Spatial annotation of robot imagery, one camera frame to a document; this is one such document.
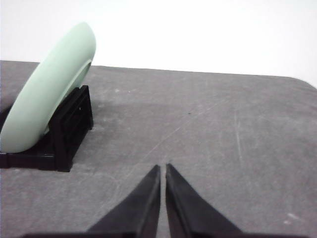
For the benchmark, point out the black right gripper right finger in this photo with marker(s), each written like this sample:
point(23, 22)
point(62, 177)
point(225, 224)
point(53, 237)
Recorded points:
point(189, 215)

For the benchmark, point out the black plate rack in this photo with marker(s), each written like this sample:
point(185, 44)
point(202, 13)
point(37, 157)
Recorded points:
point(67, 133)

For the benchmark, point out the pale green plate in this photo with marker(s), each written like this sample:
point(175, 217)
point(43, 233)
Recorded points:
point(58, 71)

